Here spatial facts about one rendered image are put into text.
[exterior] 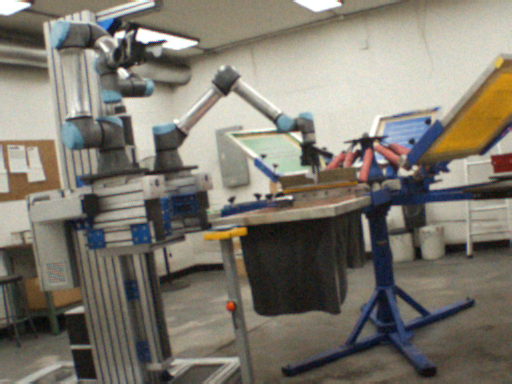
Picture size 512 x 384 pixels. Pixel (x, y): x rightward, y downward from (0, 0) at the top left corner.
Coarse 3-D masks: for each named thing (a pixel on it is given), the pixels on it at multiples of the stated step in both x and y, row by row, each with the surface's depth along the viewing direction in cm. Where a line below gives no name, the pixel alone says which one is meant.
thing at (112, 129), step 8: (96, 120) 238; (104, 120) 238; (112, 120) 239; (120, 120) 243; (104, 128) 236; (112, 128) 238; (120, 128) 242; (104, 136) 236; (112, 136) 238; (120, 136) 241; (104, 144) 238; (112, 144) 239; (120, 144) 241
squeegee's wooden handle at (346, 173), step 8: (336, 168) 296; (344, 168) 294; (352, 168) 292; (280, 176) 309; (288, 176) 307; (296, 176) 305; (304, 176) 303; (320, 176) 300; (328, 176) 298; (336, 176) 296; (344, 176) 294; (352, 176) 292; (288, 184) 307; (296, 184) 305; (304, 184) 304; (312, 184) 302
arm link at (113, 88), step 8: (112, 72) 212; (104, 80) 212; (112, 80) 212; (120, 80) 216; (128, 80) 218; (104, 88) 212; (112, 88) 212; (120, 88) 214; (128, 88) 217; (104, 96) 212; (112, 96) 212; (120, 96) 215; (128, 96) 220
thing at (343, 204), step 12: (300, 204) 326; (312, 204) 323; (324, 204) 320; (336, 204) 248; (348, 204) 253; (360, 204) 267; (228, 216) 276; (240, 216) 278; (252, 216) 253; (264, 216) 251; (276, 216) 249; (288, 216) 246; (300, 216) 244; (312, 216) 242; (324, 216) 240
